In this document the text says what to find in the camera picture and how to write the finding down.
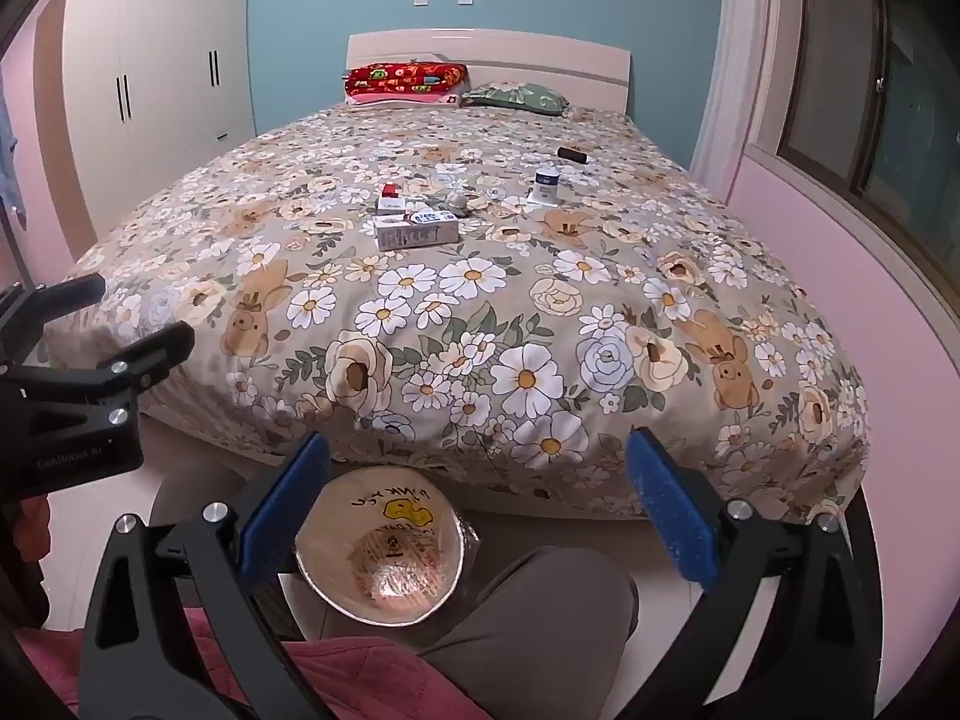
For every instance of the hanging blue cloth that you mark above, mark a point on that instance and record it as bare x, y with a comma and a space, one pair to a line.
6, 157

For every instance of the red patterned pillow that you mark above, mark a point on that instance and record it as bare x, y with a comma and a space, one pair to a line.
405, 81

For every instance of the white wardrobe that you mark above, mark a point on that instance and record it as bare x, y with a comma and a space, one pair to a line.
157, 75

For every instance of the white bed frame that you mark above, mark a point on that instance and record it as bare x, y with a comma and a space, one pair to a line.
487, 56

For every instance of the crumpled grey paper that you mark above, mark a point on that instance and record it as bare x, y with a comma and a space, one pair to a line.
456, 202

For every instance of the bin with plastic bag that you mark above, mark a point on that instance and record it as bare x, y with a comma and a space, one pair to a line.
386, 547

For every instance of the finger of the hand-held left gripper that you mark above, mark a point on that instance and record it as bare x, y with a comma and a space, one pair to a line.
142, 356
52, 300

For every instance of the white carton box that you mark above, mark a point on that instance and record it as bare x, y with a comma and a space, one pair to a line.
416, 231

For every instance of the red and white small box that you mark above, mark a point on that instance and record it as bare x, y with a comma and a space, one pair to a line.
391, 196

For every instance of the person's grey trouser leg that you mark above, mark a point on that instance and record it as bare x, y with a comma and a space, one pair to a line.
525, 622

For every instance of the dark framed window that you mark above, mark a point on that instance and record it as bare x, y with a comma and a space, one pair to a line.
874, 90

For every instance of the white and blue jar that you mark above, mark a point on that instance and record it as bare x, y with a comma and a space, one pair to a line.
545, 184

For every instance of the white curtain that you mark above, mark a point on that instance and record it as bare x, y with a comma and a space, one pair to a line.
739, 52

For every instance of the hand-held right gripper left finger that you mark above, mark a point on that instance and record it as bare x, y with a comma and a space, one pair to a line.
281, 502

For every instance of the floral bedsheet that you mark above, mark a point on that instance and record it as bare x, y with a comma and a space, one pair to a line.
465, 315

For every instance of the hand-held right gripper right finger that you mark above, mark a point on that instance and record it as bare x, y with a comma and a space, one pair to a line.
671, 502

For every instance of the black foam tube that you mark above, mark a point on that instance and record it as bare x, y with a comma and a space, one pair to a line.
571, 154

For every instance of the pink quilted clothing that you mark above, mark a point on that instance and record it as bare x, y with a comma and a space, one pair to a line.
352, 679

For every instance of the green floral pillow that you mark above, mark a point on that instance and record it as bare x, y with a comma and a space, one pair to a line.
516, 96

